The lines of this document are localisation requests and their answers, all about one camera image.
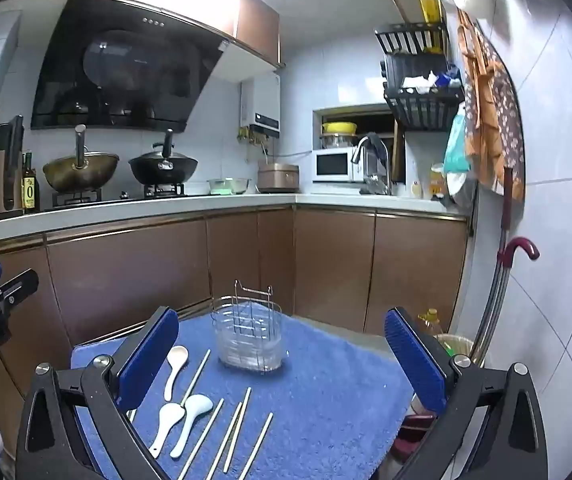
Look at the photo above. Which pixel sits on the rice cooker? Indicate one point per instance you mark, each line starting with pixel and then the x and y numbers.
pixel 278 177

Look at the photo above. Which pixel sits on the black wok with lid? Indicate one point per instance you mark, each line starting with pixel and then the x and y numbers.
pixel 163 170

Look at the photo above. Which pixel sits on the teal plastic bag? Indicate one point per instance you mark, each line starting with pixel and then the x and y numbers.
pixel 455 150

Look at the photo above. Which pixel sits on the metal sink faucet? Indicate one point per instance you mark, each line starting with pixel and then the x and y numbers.
pixel 373 160

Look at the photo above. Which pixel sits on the trash bin with liner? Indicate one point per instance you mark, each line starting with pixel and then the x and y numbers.
pixel 458 345

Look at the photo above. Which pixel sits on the white microwave oven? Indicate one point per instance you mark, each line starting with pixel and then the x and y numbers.
pixel 333 165

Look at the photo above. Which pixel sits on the wooden chopstick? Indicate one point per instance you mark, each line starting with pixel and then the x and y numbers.
pixel 196 377
pixel 256 447
pixel 237 430
pixel 223 441
pixel 201 440

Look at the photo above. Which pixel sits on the white water heater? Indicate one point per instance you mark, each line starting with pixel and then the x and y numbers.
pixel 261 105

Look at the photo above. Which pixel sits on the blue fluffy towel mat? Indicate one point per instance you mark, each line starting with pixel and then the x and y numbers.
pixel 316 385

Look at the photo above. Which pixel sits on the black wall rack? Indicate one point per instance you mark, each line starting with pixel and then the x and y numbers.
pixel 423 107

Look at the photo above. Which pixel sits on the black glass range hood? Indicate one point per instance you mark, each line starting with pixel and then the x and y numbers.
pixel 116 70

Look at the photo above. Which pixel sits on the dark red stool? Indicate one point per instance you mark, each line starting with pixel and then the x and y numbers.
pixel 413 435

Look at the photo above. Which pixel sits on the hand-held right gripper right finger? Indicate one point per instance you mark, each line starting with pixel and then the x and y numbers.
pixel 413 365

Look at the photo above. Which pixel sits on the gas stove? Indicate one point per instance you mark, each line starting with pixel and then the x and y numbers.
pixel 116 200

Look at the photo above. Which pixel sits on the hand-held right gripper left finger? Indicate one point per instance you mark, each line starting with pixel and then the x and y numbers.
pixel 148 355

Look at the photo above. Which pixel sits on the white kitchen countertop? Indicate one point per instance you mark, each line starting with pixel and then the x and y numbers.
pixel 166 207

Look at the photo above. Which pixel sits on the clear glass bowl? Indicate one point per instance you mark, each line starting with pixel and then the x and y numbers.
pixel 337 141

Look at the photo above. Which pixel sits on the yellow dish soap bottle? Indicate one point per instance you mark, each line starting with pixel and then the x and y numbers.
pixel 437 182

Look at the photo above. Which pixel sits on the brown upper kitchen cabinet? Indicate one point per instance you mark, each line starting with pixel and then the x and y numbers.
pixel 256 25

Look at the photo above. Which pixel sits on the beige plastic spoon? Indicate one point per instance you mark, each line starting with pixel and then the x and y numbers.
pixel 178 355

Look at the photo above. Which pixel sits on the yellow bowl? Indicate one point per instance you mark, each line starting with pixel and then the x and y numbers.
pixel 339 128

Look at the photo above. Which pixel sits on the large plastic oil bottle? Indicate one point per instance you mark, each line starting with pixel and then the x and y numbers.
pixel 430 322

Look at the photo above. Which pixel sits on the knife block with knives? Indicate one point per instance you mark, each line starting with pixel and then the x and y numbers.
pixel 1 170

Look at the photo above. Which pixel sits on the patterned hanging apron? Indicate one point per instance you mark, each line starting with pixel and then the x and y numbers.
pixel 495 125

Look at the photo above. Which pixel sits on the cooking oil glass bottle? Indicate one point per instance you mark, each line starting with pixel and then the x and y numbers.
pixel 30 190

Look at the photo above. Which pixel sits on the glass bowl with green content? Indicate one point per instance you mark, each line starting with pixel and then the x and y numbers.
pixel 228 186

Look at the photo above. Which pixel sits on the brass coloured wok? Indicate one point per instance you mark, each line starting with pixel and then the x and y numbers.
pixel 81 172

